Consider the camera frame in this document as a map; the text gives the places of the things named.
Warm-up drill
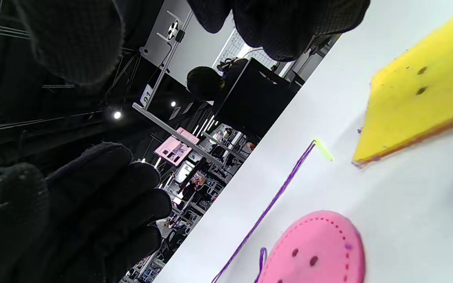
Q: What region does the person's left hand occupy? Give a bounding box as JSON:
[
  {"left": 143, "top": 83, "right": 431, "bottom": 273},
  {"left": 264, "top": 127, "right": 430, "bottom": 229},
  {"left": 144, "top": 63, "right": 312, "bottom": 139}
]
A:
[{"left": 0, "top": 141, "right": 173, "bottom": 283}]

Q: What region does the person's right hand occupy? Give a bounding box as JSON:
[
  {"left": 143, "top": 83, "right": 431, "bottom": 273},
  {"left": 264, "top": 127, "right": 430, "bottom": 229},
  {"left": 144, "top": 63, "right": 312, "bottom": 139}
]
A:
[{"left": 14, "top": 0, "right": 370, "bottom": 87}]

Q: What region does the yellow felt square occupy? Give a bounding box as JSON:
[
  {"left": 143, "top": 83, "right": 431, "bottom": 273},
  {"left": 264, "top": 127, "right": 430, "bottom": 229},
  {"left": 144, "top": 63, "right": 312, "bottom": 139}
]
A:
[{"left": 352, "top": 2, "right": 453, "bottom": 167}]

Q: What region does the purple thread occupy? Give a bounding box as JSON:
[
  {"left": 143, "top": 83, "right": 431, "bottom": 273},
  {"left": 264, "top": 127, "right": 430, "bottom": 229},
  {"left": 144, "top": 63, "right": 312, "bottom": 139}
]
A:
[{"left": 211, "top": 141, "right": 317, "bottom": 283}]

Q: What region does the pink felt button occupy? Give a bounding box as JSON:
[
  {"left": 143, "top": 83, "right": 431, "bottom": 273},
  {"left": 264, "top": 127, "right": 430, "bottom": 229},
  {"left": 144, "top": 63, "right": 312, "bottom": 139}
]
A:
[{"left": 256, "top": 210, "right": 366, "bottom": 283}]

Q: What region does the black monitor panel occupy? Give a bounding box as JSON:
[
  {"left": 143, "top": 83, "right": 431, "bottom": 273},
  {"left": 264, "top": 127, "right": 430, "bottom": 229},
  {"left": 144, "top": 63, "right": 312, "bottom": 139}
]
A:
[{"left": 214, "top": 57, "right": 298, "bottom": 139}]

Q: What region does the pink display screen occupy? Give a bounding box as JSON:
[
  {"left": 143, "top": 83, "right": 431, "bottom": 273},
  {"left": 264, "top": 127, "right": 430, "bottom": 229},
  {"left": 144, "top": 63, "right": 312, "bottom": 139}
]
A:
[{"left": 154, "top": 127, "right": 200, "bottom": 165}]

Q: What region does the white wall-mounted tracking camera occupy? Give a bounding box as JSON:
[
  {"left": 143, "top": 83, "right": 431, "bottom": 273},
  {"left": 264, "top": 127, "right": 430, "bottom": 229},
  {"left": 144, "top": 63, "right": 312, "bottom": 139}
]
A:
[{"left": 167, "top": 19, "right": 186, "bottom": 44}]

